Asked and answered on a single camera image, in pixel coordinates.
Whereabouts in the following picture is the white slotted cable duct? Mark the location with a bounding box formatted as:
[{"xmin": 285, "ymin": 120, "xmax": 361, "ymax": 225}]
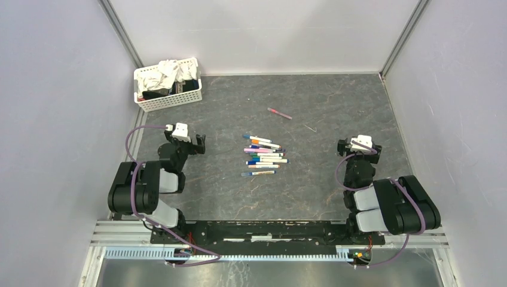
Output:
[{"xmin": 103, "ymin": 247, "xmax": 353, "ymax": 262}]

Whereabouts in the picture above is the navy capped white marker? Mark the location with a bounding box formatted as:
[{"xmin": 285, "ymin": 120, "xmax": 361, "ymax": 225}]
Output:
[{"xmin": 246, "ymin": 161, "xmax": 274, "ymax": 165}]

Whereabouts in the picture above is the green capped marker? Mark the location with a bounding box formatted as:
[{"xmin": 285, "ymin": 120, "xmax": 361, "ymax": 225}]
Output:
[{"xmin": 251, "ymin": 157, "xmax": 289, "ymax": 164}]

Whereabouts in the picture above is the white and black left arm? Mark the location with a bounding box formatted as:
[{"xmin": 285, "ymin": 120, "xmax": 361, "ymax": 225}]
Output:
[{"xmin": 108, "ymin": 131, "xmax": 206, "ymax": 244}]

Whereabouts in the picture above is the dark item in basket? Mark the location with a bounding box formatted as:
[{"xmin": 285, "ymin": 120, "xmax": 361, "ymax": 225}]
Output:
[{"xmin": 142, "ymin": 80, "xmax": 200, "ymax": 100}]

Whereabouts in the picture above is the white crumpled cloth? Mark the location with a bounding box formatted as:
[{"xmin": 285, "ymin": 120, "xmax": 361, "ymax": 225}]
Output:
[{"xmin": 134, "ymin": 58, "xmax": 198, "ymax": 91}]

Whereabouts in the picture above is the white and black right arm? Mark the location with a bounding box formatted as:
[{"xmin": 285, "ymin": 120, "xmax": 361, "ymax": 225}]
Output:
[{"xmin": 337, "ymin": 135, "xmax": 441, "ymax": 244}]

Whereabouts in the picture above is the peach capped marker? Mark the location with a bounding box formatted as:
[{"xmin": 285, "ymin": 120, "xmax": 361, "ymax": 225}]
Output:
[{"xmin": 247, "ymin": 164, "xmax": 280, "ymax": 169}]

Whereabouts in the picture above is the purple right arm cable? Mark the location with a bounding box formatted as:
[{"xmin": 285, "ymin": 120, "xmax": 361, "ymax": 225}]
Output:
[{"xmin": 335, "ymin": 142, "xmax": 427, "ymax": 269}]

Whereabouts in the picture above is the white plastic basket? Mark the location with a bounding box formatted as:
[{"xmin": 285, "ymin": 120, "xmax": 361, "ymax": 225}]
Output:
[{"xmin": 134, "ymin": 67, "xmax": 202, "ymax": 112}]

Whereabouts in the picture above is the orange capped white marker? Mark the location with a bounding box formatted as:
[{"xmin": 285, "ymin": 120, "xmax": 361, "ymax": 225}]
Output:
[{"xmin": 251, "ymin": 140, "xmax": 282, "ymax": 149}]

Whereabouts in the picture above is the pink highlighter marker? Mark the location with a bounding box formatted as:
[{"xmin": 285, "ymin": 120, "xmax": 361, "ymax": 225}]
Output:
[{"xmin": 243, "ymin": 148, "xmax": 276, "ymax": 154}]

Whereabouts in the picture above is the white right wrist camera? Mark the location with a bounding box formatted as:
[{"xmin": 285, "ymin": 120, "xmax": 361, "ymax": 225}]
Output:
[{"xmin": 350, "ymin": 135, "xmax": 373, "ymax": 153}]

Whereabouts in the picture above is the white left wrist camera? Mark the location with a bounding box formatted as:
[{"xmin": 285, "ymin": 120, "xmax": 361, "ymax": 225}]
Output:
[{"xmin": 164, "ymin": 123, "xmax": 191, "ymax": 142}]

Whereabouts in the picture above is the blue capped white marker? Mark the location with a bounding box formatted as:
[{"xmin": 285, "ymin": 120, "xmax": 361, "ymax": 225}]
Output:
[{"xmin": 242, "ymin": 135, "xmax": 273, "ymax": 143}]

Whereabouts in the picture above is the clear capped blue marker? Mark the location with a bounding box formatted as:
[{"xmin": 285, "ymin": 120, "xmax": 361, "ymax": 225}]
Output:
[{"xmin": 241, "ymin": 170, "xmax": 277, "ymax": 176}]

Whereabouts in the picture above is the red capped pink marker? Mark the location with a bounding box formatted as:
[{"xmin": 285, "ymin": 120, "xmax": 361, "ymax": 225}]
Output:
[{"xmin": 267, "ymin": 108, "xmax": 292, "ymax": 120}]

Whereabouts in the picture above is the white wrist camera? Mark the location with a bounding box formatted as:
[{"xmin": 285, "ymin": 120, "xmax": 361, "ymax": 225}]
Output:
[
  {"xmin": 164, "ymin": 123, "xmax": 191, "ymax": 142},
  {"xmin": 350, "ymin": 135, "xmax": 373, "ymax": 153}
]

